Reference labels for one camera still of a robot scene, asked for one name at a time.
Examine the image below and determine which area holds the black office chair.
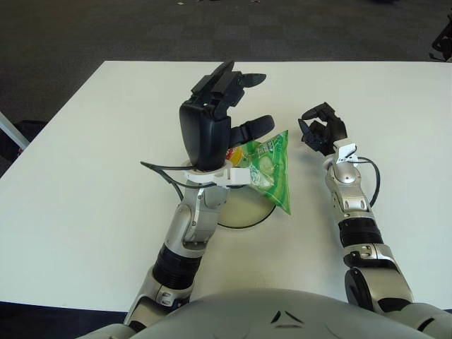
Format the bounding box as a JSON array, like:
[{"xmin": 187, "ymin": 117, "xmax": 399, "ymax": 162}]
[{"xmin": 429, "ymin": 24, "xmax": 452, "ymax": 64}]

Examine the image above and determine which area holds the green potato chips bag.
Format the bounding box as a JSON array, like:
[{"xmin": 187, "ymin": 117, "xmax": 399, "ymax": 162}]
[{"xmin": 225, "ymin": 129, "xmax": 292, "ymax": 215}]

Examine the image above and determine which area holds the white desk panel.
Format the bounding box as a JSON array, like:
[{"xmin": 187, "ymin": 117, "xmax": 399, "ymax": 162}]
[{"xmin": 0, "ymin": 112, "xmax": 30, "ymax": 149}]

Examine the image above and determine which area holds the white plate with black rim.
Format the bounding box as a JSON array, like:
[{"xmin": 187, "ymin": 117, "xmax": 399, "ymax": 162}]
[{"xmin": 179, "ymin": 158, "xmax": 276, "ymax": 230}]

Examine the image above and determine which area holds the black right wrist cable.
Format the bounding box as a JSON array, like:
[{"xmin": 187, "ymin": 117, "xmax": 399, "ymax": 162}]
[{"xmin": 356, "ymin": 157, "xmax": 381, "ymax": 206}]

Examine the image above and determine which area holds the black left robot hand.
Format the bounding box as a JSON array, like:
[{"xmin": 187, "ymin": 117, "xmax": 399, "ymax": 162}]
[{"xmin": 179, "ymin": 60, "xmax": 275, "ymax": 170}]

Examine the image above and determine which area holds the grey robot torso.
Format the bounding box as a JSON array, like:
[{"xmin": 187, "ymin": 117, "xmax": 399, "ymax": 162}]
[{"xmin": 77, "ymin": 287, "xmax": 430, "ymax": 339}]

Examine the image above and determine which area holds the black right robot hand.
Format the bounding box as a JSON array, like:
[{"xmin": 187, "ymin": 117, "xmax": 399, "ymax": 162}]
[{"xmin": 297, "ymin": 101, "xmax": 349, "ymax": 156}]

